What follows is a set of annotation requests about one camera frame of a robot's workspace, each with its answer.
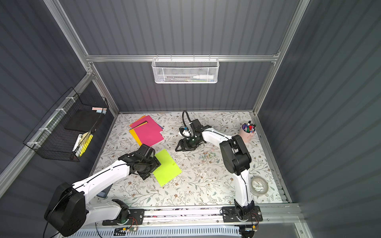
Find magenta paper sheet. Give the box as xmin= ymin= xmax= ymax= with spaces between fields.
xmin=131 ymin=123 xmax=164 ymax=146
xmin=131 ymin=116 xmax=160 ymax=129

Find lime green paper sheet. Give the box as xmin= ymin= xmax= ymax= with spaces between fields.
xmin=153 ymin=149 xmax=182 ymax=187

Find yellow paper sheet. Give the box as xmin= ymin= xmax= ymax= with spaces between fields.
xmin=129 ymin=129 xmax=142 ymax=146

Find orange paper sheet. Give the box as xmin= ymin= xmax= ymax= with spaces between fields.
xmin=130 ymin=116 xmax=146 ymax=127

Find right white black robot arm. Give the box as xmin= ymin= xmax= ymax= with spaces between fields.
xmin=175 ymin=119 xmax=255 ymax=221

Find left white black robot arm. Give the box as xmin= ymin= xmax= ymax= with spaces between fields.
xmin=44 ymin=144 xmax=161 ymax=237

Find cup of coloured markers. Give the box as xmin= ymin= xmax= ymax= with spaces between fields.
xmin=239 ymin=121 xmax=256 ymax=143

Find grey blue stapler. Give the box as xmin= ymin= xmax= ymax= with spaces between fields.
xmin=96 ymin=184 xmax=113 ymax=198

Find white marker in basket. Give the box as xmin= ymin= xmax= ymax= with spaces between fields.
xmin=191 ymin=74 xmax=214 ymax=82

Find pink sticky notes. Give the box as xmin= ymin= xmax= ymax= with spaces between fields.
xmin=92 ymin=107 xmax=107 ymax=114

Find clear tape roll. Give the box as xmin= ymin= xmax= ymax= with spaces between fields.
xmin=251 ymin=176 xmax=269 ymax=196

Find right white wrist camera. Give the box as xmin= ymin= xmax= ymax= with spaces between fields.
xmin=179 ymin=126 xmax=192 ymax=138

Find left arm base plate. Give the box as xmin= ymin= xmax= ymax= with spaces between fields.
xmin=102 ymin=209 xmax=145 ymax=227

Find white wire mesh basket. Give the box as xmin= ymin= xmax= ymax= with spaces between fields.
xmin=151 ymin=57 xmax=220 ymax=84

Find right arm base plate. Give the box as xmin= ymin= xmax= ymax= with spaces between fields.
xmin=220 ymin=206 xmax=263 ymax=223

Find black wire wall basket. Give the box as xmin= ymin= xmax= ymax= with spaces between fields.
xmin=23 ymin=90 xmax=109 ymax=162

